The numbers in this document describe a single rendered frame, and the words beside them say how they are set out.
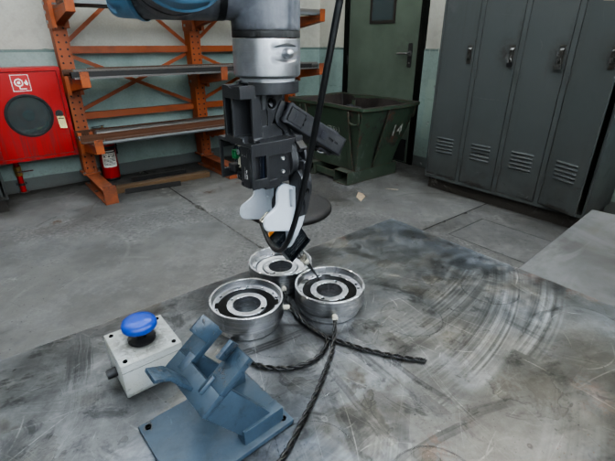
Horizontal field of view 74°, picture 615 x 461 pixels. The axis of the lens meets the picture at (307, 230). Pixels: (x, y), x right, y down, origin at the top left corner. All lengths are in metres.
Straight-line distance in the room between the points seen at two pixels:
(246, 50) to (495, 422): 0.47
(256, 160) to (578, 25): 2.86
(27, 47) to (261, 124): 3.77
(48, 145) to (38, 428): 3.58
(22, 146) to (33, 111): 0.30
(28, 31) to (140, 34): 0.86
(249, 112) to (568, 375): 0.50
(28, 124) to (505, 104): 3.63
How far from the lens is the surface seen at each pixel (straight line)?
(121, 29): 4.34
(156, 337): 0.54
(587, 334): 0.71
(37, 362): 0.65
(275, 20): 0.47
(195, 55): 4.31
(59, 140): 4.04
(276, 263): 0.71
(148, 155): 4.46
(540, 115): 3.27
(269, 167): 0.48
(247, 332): 0.57
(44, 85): 3.98
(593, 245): 1.33
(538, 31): 3.30
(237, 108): 0.48
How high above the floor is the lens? 1.17
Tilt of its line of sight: 25 degrees down
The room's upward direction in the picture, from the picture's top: straight up
